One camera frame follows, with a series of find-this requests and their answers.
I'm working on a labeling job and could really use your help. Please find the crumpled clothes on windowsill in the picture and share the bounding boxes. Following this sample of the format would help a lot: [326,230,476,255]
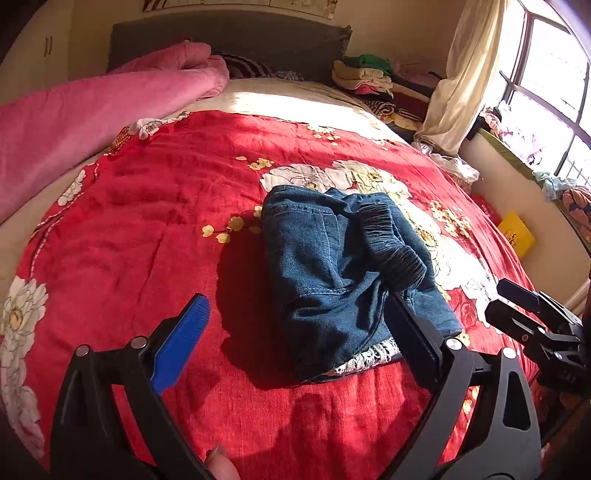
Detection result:
[480,105,546,163]

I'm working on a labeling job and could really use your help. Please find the pink blanket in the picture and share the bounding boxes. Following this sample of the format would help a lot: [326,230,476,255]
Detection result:
[0,41,230,223]

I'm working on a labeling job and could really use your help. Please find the grey headboard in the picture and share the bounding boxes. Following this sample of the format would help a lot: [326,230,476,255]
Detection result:
[108,11,352,86]

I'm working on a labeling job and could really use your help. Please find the striped pillow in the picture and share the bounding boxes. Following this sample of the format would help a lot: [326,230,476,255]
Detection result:
[217,53,278,80]

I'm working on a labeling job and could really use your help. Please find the yellow box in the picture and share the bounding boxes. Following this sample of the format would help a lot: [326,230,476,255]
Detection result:
[498,211,536,259]

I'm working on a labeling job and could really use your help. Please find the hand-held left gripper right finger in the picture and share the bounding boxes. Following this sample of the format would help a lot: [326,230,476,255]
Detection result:
[383,292,542,480]

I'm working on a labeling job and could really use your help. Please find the green windowsill cover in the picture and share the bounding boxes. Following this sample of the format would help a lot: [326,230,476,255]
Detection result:
[478,129,591,252]

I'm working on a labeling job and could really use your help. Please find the orange patterned cloth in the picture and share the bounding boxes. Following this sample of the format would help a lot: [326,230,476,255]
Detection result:
[561,185,591,232]

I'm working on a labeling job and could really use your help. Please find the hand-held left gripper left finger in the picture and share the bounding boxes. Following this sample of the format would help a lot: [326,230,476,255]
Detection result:
[50,293,213,480]

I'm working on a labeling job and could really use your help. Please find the person's left hand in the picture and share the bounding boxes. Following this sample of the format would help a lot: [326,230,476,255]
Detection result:
[205,445,242,480]

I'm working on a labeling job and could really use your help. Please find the blue denim pants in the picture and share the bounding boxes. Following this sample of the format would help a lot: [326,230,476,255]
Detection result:
[261,185,463,384]

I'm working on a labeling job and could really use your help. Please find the white crumpled cloth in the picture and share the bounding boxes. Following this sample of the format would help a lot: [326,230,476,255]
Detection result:
[411,141,481,190]

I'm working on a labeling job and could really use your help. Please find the cream curtain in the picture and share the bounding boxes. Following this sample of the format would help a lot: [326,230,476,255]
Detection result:
[413,0,511,154]

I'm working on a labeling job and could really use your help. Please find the red floral bedspread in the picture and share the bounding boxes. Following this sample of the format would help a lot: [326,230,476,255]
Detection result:
[0,76,542,480]

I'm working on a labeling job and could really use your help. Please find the dark framed window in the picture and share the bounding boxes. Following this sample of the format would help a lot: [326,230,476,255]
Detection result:
[499,0,591,185]

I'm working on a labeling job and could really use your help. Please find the cream wardrobe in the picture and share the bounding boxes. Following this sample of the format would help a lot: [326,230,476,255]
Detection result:
[0,11,75,95]

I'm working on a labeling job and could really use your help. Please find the light blue cloth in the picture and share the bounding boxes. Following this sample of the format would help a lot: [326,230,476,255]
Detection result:
[534,171,578,200]

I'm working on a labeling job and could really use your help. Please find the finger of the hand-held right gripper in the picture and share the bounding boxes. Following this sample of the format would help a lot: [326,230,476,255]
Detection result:
[497,278,583,326]
[484,299,551,346]

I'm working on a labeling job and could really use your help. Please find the pile of folded clothes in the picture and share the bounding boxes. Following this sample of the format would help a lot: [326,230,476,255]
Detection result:
[331,54,441,131]

